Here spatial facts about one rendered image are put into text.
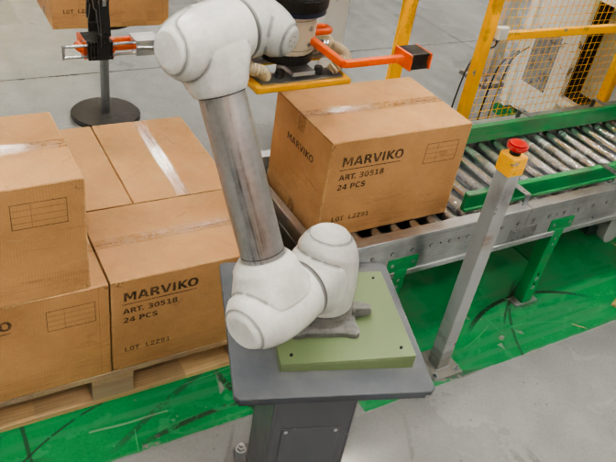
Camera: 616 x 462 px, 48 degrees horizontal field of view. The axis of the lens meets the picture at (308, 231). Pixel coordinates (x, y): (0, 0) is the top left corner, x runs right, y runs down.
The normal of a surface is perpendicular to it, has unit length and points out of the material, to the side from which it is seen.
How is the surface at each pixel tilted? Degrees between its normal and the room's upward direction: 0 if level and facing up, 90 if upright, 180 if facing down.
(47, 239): 90
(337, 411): 90
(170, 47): 86
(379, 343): 4
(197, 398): 0
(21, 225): 90
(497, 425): 0
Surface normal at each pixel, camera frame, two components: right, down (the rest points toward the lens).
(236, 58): 0.79, 0.16
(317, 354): 0.08, -0.82
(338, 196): 0.48, 0.58
